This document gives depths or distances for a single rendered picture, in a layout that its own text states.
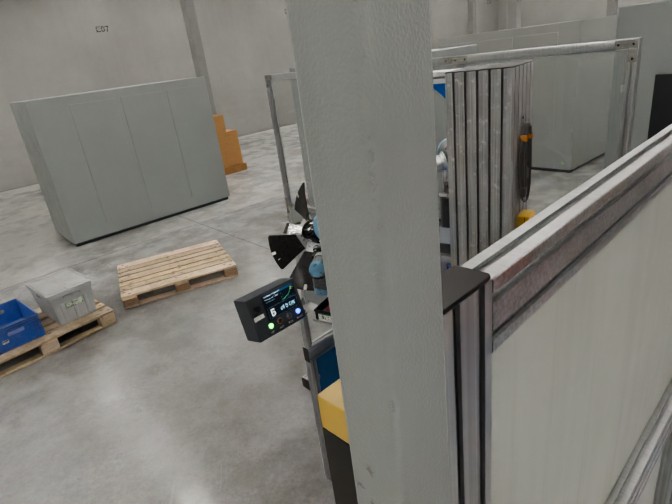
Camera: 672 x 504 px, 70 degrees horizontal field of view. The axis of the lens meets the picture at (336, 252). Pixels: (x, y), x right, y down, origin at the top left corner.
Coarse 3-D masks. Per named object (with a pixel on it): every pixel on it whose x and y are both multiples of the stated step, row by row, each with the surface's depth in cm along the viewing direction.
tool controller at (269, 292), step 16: (272, 288) 205; (288, 288) 210; (240, 304) 200; (256, 304) 199; (272, 304) 204; (288, 304) 209; (240, 320) 205; (256, 320) 199; (272, 320) 204; (288, 320) 209; (256, 336) 200
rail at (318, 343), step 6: (330, 330) 242; (324, 336) 238; (330, 336) 239; (312, 342) 234; (318, 342) 234; (324, 342) 237; (330, 342) 240; (306, 348) 230; (312, 348) 231; (318, 348) 234; (324, 348) 237; (330, 348) 241; (306, 354) 232; (312, 354) 232; (318, 354) 235; (306, 360) 234; (312, 360) 233
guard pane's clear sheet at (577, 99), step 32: (480, 64) 251; (544, 64) 228; (576, 64) 218; (608, 64) 210; (288, 96) 367; (544, 96) 233; (576, 96) 223; (608, 96) 214; (288, 128) 381; (544, 128) 239; (576, 128) 228; (608, 128) 218; (288, 160) 395; (544, 160) 245; (576, 160) 233; (608, 160) 223; (544, 192) 250
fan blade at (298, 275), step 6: (306, 252) 278; (312, 252) 279; (300, 258) 277; (306, 258) 277; (300, 264) 276; (306, 264) 276; (294, 270) 276; (300, 270) 275; (306, 270) 275; (294, 276) 275; (300, 276) 274; (306, 276) 274; (300, 282) 273; (306, 282) 273; (312, 282) 273; (300, 288) 272; (312, 288) 271
